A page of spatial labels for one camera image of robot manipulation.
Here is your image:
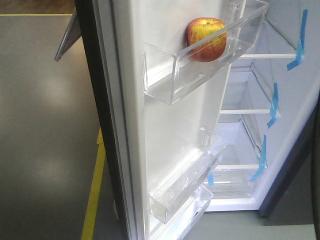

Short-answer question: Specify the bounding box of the clear fridge crisper drawer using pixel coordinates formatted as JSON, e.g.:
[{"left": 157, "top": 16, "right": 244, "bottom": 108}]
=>
[{"left": 203, "top": 169, "right": 260, "bottom": 199}]

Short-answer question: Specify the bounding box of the blue tape strip middle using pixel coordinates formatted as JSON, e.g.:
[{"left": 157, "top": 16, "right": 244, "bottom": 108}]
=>
[{"left": 267, "top": 82, "right": 279, "bottom": 128}]

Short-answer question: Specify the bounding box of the red yellow apple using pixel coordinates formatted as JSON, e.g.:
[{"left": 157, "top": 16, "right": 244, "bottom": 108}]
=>
[{"left": 186, "top": 16, "right": 227, "bottom": 63}]

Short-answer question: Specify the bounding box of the clear upper door bin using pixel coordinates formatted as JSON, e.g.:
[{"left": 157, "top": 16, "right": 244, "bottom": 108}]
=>
[{"left": 143, "top": 0, "right": 269, "bottom": 105}]

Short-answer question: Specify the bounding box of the grey fridge body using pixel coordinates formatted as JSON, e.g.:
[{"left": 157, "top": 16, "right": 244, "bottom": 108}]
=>
[{"left": 205, "top": 0, "right": 320, "bottom": 216}]

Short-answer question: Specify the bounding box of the clear door bin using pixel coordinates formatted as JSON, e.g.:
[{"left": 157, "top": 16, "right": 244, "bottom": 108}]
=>
[
  {"left": 156, "top": 185, "right": 213, "bottom": 240},
  {"left": 143, "top": 0, "right": 269, "bottom": 105},
  {"left": 148, "top": 128, "right": 227, "bottom": 224}
]

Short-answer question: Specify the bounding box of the blue tape strip upper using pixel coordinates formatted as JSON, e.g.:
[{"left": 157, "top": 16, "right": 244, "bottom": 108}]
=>
[{"left": 287, "top": 9, "right": 309, "bottom": 71}]

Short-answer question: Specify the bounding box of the blue tape strip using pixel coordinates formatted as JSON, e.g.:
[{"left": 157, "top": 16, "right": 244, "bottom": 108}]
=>
[
  {"left": 249, "top": 135, "right": 267, "bottom": 182},
  {"left": 207, "top": 172, "right": 214, "bottom": 186},
  {"left": 287, "top": 9, "right": 309, "bottom": 71},
  {"left": 267, "top": 82, "right": 279, "bottom": 128}
]

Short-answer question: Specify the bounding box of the fridge door white inside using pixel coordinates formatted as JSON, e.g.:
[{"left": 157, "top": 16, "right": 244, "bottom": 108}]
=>
[{"left": 74, "top": 0, "right": 270, "bottom": 240}]

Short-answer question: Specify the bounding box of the clear middle door bin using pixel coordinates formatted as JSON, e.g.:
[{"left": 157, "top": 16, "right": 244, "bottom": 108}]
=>
[{"left": 148, "top": 128, "right": 227, "bottom": 224}]

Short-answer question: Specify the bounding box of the blue tape strip lower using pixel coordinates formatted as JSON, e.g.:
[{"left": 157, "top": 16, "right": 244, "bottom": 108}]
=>
[{"left": 249, "top": 135, "right": 267, "bottom": 182}]

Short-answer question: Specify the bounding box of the blue tape strip left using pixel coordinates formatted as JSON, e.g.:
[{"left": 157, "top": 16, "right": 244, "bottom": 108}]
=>
[{"left": 207, "top": 172, "right": 214, "bottom": 186}]

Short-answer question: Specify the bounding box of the clear lower door bin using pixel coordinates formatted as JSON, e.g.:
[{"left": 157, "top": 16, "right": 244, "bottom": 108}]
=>
[{"left": 156, "top": 185, "right": 213, "bottom": 240}]

